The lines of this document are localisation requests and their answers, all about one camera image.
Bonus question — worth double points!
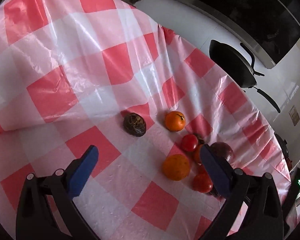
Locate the dark purple round passionfruit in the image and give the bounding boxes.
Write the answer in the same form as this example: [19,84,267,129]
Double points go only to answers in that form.
[210,141,234,162]

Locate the orange tangerine with stem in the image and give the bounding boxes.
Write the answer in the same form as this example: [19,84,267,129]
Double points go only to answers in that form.
[164,111,186,132]

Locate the wrinkled dark passionfruit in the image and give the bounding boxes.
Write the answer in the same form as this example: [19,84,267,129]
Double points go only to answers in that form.
[123,113,147,137]

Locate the small red tomato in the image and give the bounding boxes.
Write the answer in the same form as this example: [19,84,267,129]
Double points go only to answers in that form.
[197,164,207,175]

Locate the small dark fruit behind tomatoes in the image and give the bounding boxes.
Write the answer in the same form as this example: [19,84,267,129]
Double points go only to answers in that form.
[193,133,205,145]

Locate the red white checkered tablecloth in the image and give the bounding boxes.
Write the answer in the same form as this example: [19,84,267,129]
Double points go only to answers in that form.
[0,0,290,239]

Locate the black wok pan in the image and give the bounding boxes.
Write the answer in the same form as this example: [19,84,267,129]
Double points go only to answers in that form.
[209,40,281,113]

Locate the black range hood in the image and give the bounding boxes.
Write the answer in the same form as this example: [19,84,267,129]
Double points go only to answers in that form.
[178,0,300,69]

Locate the wall power outlet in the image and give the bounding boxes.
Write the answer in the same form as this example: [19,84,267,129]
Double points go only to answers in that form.
[289,105,300,126]

